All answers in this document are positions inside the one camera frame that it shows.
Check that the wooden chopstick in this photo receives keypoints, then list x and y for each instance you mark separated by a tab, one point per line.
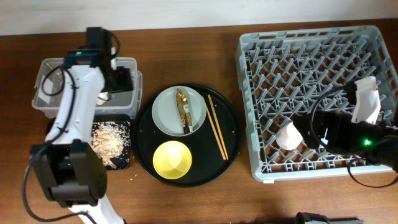
215	133
217	126

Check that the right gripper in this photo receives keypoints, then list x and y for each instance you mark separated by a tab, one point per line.
336	124

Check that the round black serving tray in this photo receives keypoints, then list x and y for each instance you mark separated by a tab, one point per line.
207	163

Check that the yellow bowl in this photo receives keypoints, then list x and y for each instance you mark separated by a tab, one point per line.
172	160

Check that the food scraps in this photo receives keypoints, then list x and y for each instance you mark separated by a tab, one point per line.
111	142

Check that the gold brown snack wrapper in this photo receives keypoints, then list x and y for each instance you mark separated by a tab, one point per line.
184	111

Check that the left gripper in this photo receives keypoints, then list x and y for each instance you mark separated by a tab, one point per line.
121	81

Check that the grey dishwasher rack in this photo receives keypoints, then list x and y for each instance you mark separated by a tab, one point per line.
281	75

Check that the white tissue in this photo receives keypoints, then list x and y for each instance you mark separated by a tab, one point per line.
102	98

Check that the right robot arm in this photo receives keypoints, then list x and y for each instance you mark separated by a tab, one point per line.
381	144

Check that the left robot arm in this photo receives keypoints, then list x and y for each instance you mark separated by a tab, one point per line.
81	191

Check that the grey round plate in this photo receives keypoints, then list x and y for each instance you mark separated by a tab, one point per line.
165	111

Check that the clear plastic storage bin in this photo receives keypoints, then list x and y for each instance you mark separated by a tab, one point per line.
120	103

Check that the pink cup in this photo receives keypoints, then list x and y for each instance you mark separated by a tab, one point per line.
288	137

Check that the black rectangular tray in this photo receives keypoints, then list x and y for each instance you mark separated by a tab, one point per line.
73	148

